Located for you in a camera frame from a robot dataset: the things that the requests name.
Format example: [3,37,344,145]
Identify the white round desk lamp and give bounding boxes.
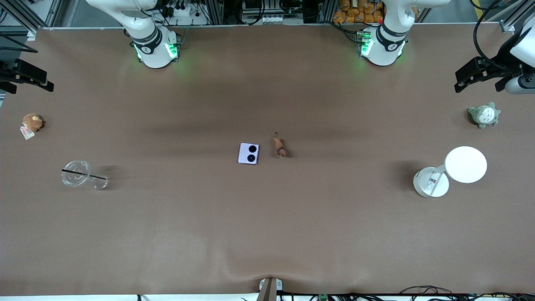
[413,146,488,198]

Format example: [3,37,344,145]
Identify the brown lion statue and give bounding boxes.
[273,132,288,158]

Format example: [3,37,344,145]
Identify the black floor cables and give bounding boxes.
[280,286,535,301]

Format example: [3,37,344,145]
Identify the grey totoro plush toy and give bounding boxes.
[468,102,501,129]

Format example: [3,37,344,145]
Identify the white power strip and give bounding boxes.
[165,0,209,26]

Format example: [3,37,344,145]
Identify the lilac folding phone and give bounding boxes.
[238,143,260,165]

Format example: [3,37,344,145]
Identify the front camera mount post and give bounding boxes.
[259,277,283,301]

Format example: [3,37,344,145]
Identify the aluminium frame post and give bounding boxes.
[0,0,39,41]
[499,0,535,33]

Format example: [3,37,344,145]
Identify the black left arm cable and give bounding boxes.
[473,0,523,72]

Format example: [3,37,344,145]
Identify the black drinking straw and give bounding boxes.
[61,169,107,181]

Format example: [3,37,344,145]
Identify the clear plastic cup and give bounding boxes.
[61,160,109,190]

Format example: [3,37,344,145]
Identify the brown plush toy with tag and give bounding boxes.
[20,113,43,140]

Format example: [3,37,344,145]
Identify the orange plush toy pile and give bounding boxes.
[333,0,384,24]

